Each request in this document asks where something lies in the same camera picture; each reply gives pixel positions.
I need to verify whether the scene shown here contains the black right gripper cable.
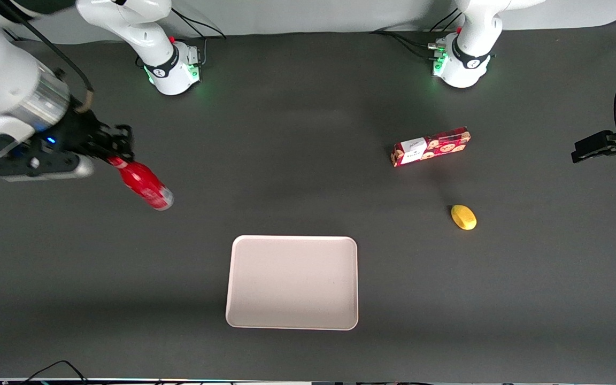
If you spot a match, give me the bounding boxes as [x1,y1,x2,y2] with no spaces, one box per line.
[0,0,95,114]

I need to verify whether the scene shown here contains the dark grey table mat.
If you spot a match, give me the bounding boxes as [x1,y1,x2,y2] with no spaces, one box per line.
[0,18,616,383]

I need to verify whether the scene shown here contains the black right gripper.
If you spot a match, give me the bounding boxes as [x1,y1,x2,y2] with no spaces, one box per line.
[15,109,136,167]

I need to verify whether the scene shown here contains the black cable at table edge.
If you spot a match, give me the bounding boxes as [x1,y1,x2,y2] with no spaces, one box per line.
[18,360,90,385]

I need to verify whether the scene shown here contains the red cookie box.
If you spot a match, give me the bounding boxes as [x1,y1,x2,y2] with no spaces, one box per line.
[390,126,472,168]

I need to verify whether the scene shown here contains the black right arm base cables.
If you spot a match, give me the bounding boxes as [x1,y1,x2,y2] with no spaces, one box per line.
[170,7,228,68]

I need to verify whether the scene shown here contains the red coke bottle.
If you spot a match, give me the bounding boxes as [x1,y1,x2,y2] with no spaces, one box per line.
[107,156,174,211]

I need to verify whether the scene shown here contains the black left arm base cables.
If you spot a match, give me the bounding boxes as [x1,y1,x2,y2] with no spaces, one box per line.
[371,7,465,63]

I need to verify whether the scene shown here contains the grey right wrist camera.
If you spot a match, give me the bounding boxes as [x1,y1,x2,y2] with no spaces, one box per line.
[0,151,95,183]

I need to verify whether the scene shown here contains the beige rectangular tray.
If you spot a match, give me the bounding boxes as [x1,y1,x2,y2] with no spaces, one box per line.
[225,235,359,331]

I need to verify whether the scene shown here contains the black arm base cables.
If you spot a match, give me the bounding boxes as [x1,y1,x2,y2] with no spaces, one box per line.
[371,7,465,63]
[170,7,228,68]

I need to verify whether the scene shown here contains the yellow lemon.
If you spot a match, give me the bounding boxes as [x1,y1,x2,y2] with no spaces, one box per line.
[450,204,478,231]

